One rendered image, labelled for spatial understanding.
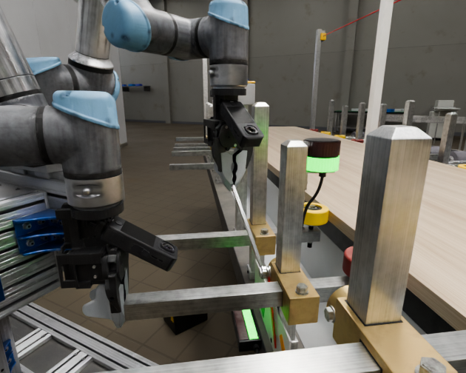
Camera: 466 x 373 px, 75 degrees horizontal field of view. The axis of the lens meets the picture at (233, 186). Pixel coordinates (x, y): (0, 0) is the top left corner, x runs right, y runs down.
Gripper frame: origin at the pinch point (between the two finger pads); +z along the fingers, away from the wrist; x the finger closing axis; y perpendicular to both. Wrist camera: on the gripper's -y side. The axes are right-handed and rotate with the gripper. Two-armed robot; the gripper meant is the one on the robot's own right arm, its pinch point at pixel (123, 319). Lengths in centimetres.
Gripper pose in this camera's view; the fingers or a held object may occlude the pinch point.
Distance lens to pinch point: 57.1
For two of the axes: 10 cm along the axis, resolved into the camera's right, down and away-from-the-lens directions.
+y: -9.9, 0.2, -1.4
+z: -0.1, 9.6, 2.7
